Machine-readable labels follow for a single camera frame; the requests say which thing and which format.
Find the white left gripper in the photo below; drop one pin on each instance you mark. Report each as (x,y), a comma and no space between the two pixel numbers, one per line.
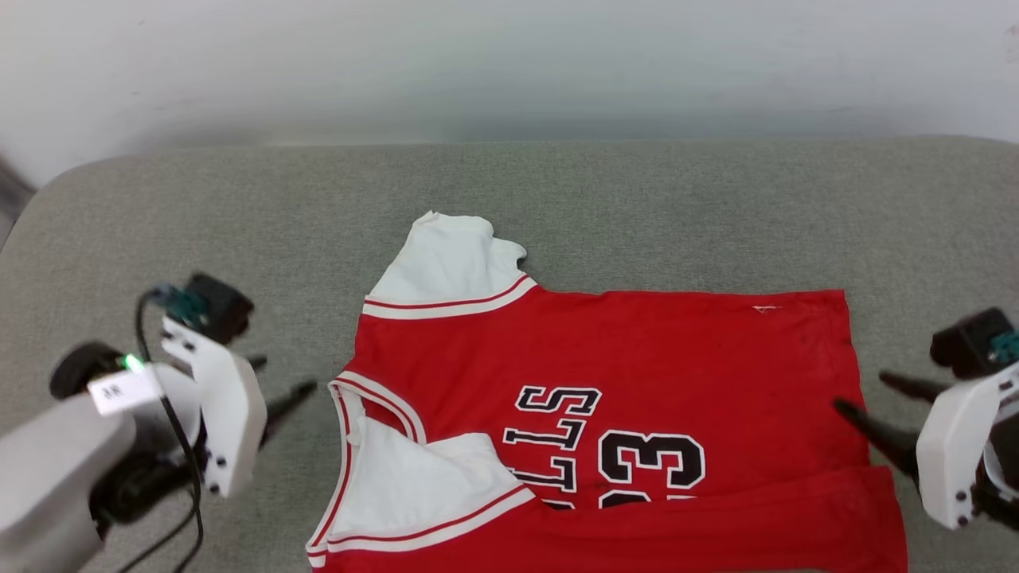
(231,414)

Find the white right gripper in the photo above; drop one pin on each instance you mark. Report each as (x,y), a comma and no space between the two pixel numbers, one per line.
(955,454)

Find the red white basketball jersey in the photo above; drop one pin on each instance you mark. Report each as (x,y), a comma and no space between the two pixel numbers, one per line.
(677,358)

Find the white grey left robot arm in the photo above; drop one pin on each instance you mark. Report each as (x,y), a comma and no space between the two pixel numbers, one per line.
(48,485)

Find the grey fabric sofa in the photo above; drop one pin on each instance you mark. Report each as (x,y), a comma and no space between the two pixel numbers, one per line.
(637,207)

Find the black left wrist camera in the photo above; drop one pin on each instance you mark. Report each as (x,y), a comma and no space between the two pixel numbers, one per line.
(227,306)

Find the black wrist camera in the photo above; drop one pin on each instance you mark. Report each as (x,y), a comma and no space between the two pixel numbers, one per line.
(227,306)
(967,342)

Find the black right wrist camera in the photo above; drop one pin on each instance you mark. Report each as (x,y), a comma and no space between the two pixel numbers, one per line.
(967,342)

